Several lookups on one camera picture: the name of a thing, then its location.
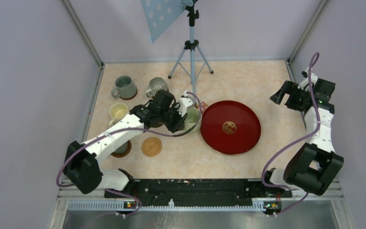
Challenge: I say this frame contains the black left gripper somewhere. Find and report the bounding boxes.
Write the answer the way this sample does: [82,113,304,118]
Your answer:
[159,103,188,133]

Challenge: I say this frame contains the ribbed grey white cup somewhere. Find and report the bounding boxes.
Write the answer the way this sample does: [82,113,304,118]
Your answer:
[145,77,169,98]

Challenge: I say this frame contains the light green mug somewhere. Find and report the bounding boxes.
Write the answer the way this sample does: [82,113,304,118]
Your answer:
[184,107,201,133]

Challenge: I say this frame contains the grey ceramic mug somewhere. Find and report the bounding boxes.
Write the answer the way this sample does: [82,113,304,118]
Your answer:
[111,75,138,99]

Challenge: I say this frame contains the cream ceramic mug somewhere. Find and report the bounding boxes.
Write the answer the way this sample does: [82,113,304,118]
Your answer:
[108,103,129,127]

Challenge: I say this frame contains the dark green mug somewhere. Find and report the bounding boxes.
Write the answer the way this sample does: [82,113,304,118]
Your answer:
[112,141,130,155]

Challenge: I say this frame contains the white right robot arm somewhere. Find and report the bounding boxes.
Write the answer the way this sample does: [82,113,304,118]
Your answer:
[260,79,344,197]

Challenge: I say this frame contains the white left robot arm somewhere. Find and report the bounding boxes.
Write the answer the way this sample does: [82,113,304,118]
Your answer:
[61,90,194,197]

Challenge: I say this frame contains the woven rattan coaster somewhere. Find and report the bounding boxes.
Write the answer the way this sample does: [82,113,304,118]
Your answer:
[141,137,163,157]

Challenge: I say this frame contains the brown wooden coaster back left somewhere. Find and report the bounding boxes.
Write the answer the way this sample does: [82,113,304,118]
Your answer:
[119,91,138,100]

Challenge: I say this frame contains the brown wooden coaster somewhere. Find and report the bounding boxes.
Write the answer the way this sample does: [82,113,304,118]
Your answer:
[119,91,138,100]
[111,140,132,158]

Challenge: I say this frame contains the brown wooden coaster front left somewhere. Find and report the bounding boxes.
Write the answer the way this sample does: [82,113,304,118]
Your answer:
[111,140,132,158]

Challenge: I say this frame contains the red owl number tag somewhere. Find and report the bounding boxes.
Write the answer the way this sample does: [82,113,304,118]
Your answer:
[200,101,208,113]

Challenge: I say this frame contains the light blue tripod stand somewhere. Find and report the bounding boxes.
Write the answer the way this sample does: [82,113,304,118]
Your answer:
[168,0,214,95]

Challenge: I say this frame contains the red round tray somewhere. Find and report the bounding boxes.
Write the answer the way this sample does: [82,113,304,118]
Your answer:
[200,100,261,155]

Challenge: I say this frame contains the blue perforated board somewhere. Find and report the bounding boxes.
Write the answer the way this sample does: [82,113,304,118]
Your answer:
[141,0,194,43]

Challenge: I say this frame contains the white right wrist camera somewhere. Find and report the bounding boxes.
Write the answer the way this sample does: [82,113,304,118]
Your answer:
[297,68,318,92]

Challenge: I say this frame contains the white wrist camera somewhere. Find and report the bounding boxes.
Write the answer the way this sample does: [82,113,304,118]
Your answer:
[178,91,196,117]
[297,68,318,92]

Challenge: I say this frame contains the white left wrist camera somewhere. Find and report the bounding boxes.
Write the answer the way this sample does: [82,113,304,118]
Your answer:
[178,91,196,117]

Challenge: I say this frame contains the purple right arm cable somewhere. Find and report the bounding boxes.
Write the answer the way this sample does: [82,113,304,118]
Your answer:
[261,52,321,218]

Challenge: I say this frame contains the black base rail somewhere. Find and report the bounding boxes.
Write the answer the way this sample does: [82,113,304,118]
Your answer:
[104,178,282,209]

